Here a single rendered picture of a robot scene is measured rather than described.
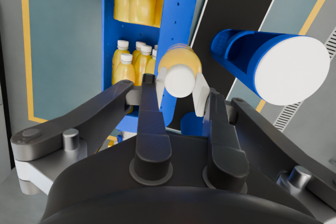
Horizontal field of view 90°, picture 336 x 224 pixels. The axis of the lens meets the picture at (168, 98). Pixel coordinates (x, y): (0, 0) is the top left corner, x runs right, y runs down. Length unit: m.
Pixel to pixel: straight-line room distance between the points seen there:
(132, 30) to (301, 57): 0.65
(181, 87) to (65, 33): 1.81
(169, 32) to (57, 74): 1.76
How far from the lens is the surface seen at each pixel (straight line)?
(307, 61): 0.84
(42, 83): 2.27
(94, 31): 1.84
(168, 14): 0.47
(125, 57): 0.59
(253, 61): 0.79
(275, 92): 0.82
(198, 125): 1.54
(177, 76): 0.21
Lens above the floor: 1.69
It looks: 66 degrees down
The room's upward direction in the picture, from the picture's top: 176 degrees counter-clockwise
